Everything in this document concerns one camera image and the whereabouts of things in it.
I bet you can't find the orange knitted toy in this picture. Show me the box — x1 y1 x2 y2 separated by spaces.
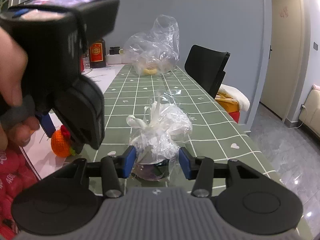
50 125 76 158

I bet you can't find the plastic bag with soft items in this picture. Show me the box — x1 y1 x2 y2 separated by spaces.
126 89 193 181

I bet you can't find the person's left hand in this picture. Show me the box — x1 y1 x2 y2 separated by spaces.
1 29 40 151

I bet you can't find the green checkered tablecloth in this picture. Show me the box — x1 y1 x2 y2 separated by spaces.
79 65 312 239

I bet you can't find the brown liquor bottle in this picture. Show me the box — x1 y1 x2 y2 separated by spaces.
89 38 106 68

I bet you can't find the red Wonderlab box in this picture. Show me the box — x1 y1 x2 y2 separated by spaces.
1 141 39 239

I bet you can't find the white condiment tray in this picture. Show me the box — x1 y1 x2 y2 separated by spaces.
106 46 122 65

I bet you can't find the orange red plastic stool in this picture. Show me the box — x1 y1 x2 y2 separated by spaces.
215 93 240 123

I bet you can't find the white towel on stool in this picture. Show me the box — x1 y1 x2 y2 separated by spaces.
218 84 250 112

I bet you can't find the black chair right side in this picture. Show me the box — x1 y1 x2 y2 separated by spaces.
184 44 231 98

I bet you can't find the clear plastic bag with bread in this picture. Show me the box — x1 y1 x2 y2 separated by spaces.
123 15 180 76

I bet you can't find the beige door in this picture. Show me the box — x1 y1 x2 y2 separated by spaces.
260 0 305 121

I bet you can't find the cream sofa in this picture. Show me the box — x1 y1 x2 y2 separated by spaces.
299 85 320 136

